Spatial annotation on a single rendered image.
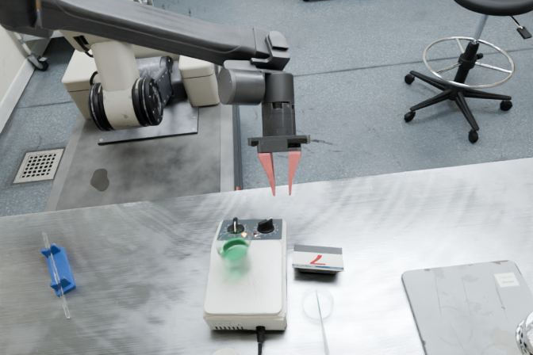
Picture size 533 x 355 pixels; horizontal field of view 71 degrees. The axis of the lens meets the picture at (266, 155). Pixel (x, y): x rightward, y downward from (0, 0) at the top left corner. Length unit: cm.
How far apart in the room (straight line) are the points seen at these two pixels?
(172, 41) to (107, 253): 44
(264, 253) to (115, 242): 33
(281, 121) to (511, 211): 49
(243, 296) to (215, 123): 101
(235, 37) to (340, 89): 160
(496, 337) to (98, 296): 67
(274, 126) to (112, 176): 96
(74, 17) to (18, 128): 198
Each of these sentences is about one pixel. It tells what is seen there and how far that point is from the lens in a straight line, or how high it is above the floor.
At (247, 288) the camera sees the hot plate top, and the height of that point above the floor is 84.
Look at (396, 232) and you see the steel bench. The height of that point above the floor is 75.
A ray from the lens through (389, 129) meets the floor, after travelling 200.
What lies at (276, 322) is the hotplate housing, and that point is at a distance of 63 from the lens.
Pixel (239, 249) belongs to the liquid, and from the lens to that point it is 60.
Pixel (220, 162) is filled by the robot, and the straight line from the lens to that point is 138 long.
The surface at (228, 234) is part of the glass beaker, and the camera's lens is 59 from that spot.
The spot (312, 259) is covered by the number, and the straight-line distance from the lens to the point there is 70.
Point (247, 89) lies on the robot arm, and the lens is 58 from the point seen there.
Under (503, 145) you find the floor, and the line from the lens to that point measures 210.
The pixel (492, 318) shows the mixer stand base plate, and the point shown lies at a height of 76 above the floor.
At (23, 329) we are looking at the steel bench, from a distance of 84.
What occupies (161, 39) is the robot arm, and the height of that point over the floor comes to 110.
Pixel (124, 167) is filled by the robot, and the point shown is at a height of 37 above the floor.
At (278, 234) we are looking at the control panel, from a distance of 68.
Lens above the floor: 141
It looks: 50 degrees down
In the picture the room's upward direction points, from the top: 7 degrees counter-clockwise
